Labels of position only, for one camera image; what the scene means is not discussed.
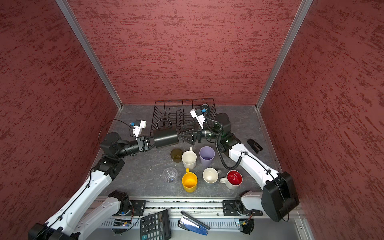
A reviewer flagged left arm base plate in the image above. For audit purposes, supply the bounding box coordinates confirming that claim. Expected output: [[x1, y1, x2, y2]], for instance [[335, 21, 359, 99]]
[[117, 200, 147, 216]]

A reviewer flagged yellow mug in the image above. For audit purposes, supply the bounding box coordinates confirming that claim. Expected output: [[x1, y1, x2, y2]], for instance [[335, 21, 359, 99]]
[[182, 168, 198, 193]]

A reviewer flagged white ceramic mug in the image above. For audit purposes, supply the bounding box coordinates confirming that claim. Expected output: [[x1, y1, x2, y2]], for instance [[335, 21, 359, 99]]
[[182, 147, 197, 170]]

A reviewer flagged black small object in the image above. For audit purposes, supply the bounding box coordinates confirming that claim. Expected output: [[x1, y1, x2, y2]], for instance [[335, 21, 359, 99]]
[[247, 139, 263, 154]]

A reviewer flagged left circuit board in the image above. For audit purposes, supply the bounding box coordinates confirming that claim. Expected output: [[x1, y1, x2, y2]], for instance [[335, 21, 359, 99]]
[[113, 219, 132, 228]]

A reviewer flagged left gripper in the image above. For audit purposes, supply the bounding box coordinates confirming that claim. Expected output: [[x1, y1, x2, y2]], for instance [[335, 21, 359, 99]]
[[116, 135, 163, 158]]

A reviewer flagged black wire dish rack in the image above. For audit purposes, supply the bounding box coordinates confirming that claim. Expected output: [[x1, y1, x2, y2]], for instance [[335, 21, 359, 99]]
[[150, 98, 217, 137]]

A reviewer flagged black mug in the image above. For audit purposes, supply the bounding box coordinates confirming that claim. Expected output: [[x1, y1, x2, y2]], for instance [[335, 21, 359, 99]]
[[154, 118, 179, 149]]

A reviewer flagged white mug red inside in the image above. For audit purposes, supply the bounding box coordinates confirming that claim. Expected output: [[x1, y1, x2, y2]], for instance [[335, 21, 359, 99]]
[[220, 170, 243, 190]]

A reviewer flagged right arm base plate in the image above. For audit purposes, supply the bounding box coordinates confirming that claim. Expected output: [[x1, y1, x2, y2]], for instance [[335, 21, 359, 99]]
[[222, 200, 263, 217]]

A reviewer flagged lilac plastic cup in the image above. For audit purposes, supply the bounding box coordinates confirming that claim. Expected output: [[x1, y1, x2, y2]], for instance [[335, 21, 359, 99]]
[[199, 146, 216, 167]]

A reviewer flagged circuit board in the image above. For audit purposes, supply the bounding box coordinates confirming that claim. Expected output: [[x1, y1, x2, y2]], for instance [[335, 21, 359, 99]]
[[113, 219, 132, 228], [239, 219, 255, 235]]

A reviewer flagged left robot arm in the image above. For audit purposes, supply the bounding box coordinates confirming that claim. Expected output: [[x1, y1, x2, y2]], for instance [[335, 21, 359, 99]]
[[28, 132, 154, 240]]

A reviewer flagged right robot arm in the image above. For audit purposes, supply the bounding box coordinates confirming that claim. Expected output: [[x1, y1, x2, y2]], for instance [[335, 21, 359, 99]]
[[179, 110, 300, 222]]

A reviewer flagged right circuit board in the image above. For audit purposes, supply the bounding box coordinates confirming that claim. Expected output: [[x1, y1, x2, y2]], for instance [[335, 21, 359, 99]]
[[239, 219, 255, 235]]

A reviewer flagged black calculator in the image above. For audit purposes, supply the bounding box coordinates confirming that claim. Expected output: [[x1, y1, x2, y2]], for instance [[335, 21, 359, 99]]
[[140, 210, 172, 240]]

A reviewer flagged cream white mug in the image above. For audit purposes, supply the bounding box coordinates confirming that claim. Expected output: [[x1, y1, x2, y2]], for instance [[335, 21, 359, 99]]
[[203, 168, 222, 184]]

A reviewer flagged clear glass cup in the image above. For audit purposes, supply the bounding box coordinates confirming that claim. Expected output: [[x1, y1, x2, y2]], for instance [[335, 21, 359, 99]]
[[162, 168, 178, 184]]

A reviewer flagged blue black stapler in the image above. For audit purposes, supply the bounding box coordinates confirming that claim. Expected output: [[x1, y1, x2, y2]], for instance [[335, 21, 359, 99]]
[[178, 211, 211, 236]]

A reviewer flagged olive green glass cup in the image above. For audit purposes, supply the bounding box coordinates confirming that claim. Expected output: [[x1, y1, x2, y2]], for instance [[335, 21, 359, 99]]
[[171, 149, 183, 163]]

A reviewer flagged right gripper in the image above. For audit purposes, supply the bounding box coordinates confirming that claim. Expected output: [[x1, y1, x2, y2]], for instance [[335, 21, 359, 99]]
[[179, 119, 222, 147]]

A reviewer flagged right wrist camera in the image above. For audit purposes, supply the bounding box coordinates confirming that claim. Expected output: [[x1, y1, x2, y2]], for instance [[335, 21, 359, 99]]
[[190, 107, 208, 130]]

